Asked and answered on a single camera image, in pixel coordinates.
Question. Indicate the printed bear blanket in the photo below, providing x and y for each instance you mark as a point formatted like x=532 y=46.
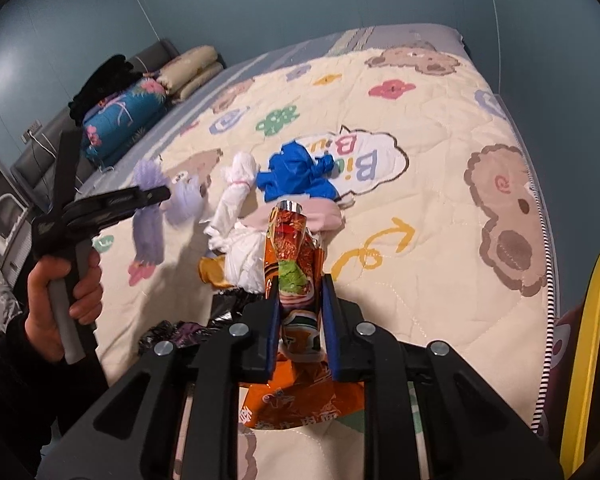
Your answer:
x=430 y=220

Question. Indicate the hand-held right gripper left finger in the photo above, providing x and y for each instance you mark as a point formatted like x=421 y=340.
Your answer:
x=275 y=336

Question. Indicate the person's left forearm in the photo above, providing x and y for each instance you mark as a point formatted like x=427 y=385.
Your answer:
x=25 y=400

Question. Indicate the white plastic bag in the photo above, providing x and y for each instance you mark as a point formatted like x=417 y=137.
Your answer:
x=250 y=260
x=232 y=200

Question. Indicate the yellow trash bin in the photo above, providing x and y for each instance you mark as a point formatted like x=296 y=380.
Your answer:
x=587 y=340

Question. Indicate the blue plastic bag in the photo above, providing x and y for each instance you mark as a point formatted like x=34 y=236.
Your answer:
x=292 y=175

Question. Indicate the grey headboard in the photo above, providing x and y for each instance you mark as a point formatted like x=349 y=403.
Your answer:
x=45 y=160

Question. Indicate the purple fluffy cloth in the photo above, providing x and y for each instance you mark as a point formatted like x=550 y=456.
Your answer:
x=150 y=230

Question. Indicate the person's left hand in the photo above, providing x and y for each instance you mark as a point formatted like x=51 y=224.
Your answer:
x=40 y=310

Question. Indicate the beige pillow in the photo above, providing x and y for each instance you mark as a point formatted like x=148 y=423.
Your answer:
x=202 y=80
x=187 y=62

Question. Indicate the dark shiny wrapper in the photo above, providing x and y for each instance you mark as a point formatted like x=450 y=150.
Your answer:
x=175 y=335

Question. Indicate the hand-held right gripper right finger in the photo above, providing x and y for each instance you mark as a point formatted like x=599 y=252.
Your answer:
x=328 y=336

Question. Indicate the grey striped bed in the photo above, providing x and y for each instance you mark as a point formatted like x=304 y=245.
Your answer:
x=280 y=55

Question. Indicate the wall socket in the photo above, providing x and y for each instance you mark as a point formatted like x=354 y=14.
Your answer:
x=32 y=131

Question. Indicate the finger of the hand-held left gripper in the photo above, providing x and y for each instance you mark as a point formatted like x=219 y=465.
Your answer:
x=152 y=194

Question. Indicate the small orange wrapper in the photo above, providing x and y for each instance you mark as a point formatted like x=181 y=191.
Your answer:
x=211 y=272

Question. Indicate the black cloth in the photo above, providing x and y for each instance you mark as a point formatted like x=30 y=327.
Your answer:
x=105 y=82

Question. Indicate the pink cloth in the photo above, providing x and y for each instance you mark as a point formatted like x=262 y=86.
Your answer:
x=325 y=215

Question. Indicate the blue floral pillow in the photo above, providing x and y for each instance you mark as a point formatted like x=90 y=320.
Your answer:
x=122 y=115

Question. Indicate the orange snack packet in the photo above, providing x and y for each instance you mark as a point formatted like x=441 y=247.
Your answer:
x=295 y=265

